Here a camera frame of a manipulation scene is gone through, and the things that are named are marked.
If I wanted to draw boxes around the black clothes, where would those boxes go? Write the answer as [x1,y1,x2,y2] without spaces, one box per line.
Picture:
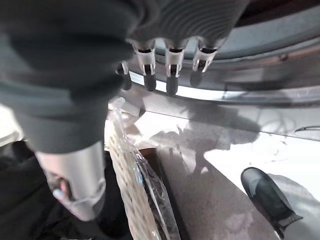
[0,139,133,240]

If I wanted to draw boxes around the clear plastic basket liner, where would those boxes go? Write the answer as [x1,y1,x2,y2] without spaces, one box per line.
[107,97,182,240]

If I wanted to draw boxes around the white woven laundry basket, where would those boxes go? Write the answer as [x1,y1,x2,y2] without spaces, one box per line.
[106,117,162,240]

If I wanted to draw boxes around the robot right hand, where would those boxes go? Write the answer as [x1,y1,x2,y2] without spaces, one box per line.
[0,0,251,223]

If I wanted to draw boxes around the robot dark foot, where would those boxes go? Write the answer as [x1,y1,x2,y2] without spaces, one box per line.
[240,166,305,240]

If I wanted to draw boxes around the robot silver leg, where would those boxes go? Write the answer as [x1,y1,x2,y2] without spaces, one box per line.
[266,173,320,240]

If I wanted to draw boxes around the washing machine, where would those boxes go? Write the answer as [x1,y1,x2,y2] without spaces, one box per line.
[109,0,320,143]

